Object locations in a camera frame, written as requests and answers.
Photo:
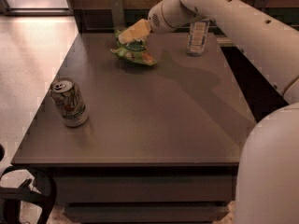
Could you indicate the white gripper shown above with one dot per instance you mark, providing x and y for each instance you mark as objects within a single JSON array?
[{"x": 156, "y": 20}]

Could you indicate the green rice chip bag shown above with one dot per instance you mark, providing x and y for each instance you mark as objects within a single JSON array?
[{"x": 133, "y": 52}]

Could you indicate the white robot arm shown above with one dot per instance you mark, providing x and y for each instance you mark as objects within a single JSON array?
[{"x": 267, "y": 186}]

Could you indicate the clear plastic water bottle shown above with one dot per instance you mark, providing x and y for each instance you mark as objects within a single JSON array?
[{"x": 197, "y": 37}]

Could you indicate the silver soda can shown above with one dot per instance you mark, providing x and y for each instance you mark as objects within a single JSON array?
[{"x": 68, "y": 99}]

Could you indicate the upper grey drawer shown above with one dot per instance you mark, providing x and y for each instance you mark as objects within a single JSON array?
[{"x": 145, "y": 189}]

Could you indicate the grey drawer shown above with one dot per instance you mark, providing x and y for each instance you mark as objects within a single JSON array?
[
  {"x": 146, "y": 213},
  {"x": 145, "y": 189}
]

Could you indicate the lower grey drawer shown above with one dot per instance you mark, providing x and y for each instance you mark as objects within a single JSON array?
[{"x": 146, "y": 213}]

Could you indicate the left metal bracket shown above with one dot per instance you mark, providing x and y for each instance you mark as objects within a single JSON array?
[{"x": 117, "y": 12}]

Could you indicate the metal bracket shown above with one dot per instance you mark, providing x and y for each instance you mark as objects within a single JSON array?
[
  {"x": 260, "y": 3},
  {"x": 117, "y": 12}
]

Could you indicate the right metal bracket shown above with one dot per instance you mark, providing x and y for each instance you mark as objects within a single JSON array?
[{"x": 260, "y": 3}]

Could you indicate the black chair frame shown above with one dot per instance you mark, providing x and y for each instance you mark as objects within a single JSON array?
[{"x": 11, "y": 198}]

